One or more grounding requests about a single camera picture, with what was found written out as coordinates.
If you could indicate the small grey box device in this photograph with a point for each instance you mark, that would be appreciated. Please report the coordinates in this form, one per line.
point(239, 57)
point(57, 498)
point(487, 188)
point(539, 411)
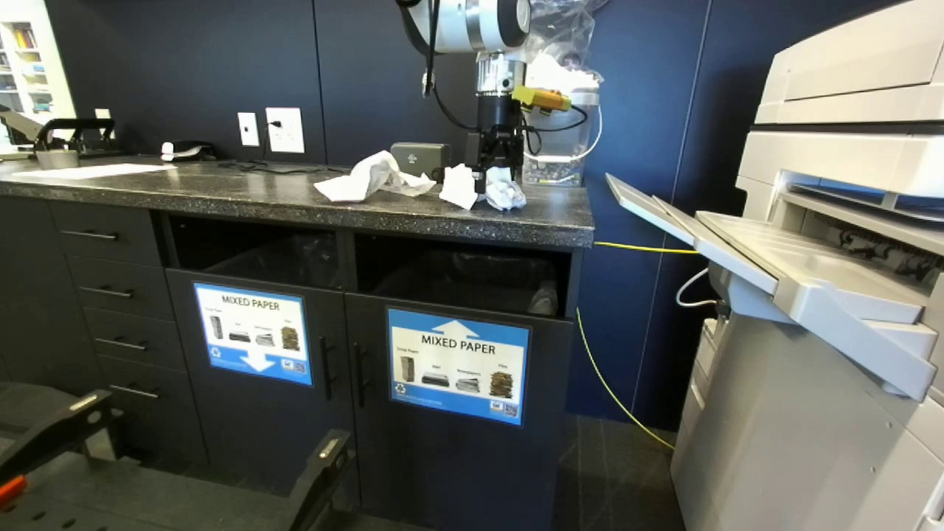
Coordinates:
point(419, 157)

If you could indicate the black bin liner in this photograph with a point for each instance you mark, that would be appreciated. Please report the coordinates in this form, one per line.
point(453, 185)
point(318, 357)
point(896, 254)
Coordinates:
point(462, 281)
point(275, 262)

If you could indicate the flat white paper sheet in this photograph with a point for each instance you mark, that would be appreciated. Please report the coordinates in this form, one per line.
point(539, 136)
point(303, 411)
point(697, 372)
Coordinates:
point(79, 173)

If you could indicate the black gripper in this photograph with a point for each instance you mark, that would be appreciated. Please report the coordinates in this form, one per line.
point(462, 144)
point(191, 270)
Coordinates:
point(500, 118)

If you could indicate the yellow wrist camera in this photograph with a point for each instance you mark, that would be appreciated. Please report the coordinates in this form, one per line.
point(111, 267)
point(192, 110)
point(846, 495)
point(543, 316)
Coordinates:
point(539, 99)

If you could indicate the black metal frame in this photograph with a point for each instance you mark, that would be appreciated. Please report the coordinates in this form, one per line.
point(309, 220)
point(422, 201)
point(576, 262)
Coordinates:
point(149, 502)

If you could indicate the black hole punch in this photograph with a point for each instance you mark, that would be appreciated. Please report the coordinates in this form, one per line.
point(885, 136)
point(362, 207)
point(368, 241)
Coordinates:
point(83, 136)

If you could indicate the tiny white wall plate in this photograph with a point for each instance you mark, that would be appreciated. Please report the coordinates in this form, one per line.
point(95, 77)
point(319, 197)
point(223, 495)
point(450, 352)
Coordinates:
point(101, 114)

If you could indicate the up arrow mixed paper label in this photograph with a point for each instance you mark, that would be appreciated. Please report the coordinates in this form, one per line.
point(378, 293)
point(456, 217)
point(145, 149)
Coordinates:
point(459, 368)

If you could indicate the large white office printer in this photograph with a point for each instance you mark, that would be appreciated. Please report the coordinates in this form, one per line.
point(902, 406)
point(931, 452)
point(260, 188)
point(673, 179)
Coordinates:
point(816, 394)

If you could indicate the large white wall outlet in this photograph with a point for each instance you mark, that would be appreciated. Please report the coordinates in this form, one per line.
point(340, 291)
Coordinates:
point(285, 130)

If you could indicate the clear plastic bucket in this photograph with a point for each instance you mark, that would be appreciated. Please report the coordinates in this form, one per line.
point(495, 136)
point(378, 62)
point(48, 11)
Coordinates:
point(570, 149)

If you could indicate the white shelf unit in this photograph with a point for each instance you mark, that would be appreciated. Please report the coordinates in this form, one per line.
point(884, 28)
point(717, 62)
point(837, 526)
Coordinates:
point(31, 59)

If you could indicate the grey desk device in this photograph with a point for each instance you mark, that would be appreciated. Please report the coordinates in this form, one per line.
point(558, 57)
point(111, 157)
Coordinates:
point(18, 127)

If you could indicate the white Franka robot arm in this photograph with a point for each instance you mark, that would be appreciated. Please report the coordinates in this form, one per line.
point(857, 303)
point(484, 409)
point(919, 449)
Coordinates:
point(472, 26)

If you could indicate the clear plastic bag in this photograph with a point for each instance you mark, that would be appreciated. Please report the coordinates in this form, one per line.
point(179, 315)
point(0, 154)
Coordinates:
point(564, 45)

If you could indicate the black cabinet with stone counter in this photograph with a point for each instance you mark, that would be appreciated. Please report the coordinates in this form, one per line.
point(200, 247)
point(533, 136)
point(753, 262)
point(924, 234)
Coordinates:
point(444, 472)

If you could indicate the small tight white paper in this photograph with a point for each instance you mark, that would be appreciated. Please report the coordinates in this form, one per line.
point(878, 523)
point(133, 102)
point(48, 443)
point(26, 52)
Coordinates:
point(506, 197)

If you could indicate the small white wall plate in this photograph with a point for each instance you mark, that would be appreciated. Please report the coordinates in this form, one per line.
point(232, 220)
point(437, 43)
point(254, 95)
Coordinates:
point(250, 127)

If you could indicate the large crumpled white paper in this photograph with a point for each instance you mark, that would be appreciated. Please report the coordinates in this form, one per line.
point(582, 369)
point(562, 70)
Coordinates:
point(369, 179)

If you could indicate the down arrow mixed paper label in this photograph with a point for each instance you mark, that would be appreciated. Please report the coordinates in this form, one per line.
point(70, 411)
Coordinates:
point(254, 331)

